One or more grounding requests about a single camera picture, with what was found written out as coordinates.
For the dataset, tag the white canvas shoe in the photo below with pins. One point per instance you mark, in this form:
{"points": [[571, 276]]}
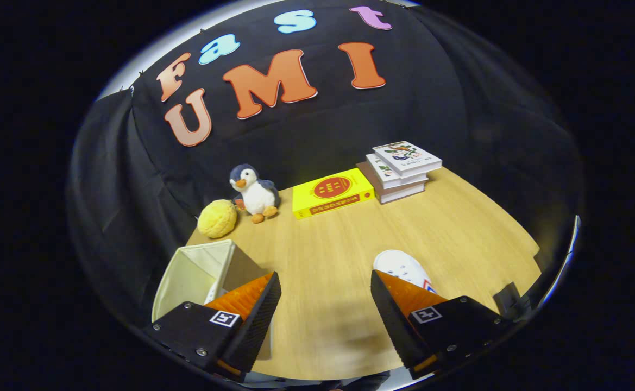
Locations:
{"points": [[398, 263]]}

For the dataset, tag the yellow book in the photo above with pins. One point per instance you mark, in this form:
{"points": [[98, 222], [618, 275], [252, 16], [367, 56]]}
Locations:
{"points": [[331, 193]]}

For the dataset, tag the black backdrop cloth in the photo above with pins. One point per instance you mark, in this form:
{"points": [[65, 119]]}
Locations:
{"points": [[322, 130]]}

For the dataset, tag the white illustrated cover book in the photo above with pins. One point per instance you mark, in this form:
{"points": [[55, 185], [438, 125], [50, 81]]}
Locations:
{"points": [[407, 156]]}

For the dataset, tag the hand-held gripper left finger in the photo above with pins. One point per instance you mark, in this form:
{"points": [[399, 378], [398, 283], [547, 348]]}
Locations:
{"points": [[255, 323]]}

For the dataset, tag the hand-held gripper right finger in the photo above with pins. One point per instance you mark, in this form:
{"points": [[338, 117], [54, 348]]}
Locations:
{"points": [[396, 320]]}

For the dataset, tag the yellow round plush toy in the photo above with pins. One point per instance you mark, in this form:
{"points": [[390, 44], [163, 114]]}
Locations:
{"points": [[217, 219]]}

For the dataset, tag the brown book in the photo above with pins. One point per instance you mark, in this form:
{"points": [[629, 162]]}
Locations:
{"points": [[401, 195]]}

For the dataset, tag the beige fabric storage box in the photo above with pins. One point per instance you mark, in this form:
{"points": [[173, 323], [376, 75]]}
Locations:
{"points": [[187, 271]]}

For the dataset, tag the penguin plush toy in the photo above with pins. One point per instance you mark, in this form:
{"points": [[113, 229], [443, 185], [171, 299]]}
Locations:
{"points": [[257, 195]]}

